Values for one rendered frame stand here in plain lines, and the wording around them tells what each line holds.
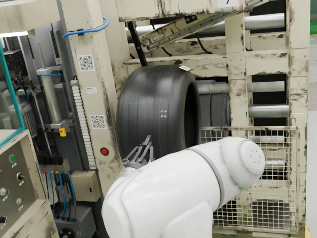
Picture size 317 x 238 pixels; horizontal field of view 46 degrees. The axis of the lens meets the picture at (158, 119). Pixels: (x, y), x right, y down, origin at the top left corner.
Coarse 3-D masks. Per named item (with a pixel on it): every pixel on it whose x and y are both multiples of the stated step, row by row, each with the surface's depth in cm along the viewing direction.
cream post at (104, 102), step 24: (72, 0) 160; (96, 0) 166; (72, 24) 164; (96, 24) 166; (72, 48) 169; (96, 48) 166; (96, 72) 171; (96, 96) 176; (96, 144) 187; (120, 168) 190
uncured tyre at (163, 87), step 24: (144, 72) 168; (168, 72) 164; (120, 96) 164; (144, 96) 158; (168, 96) 155; (192, 96) 198; (120, 120) 159; (144, 120) 155; (168, 120) 153; (192, 120) 203; (120, 144) 162; (168, 144) 154; (192, 144) 200
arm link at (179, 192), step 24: (144, 168) 67; (168, 168) 65; (192, 168) 66; (120, 192) 63; (144, 192) 61; (168, 192) 62; (192, 192) 64; (216, 192) 67; (120, 216) 60; (144, 216) 60; (168, 216) 61; (192, 216) 63
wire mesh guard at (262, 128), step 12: (288, 180) 212; (252, 192) 222; (240, 204) 227; (252, 216) 228; (216, 228) 238; (228, 228) 235; (240, 228) 233; (252, 228) 231; (264, 228) 230; (288, 228) 225
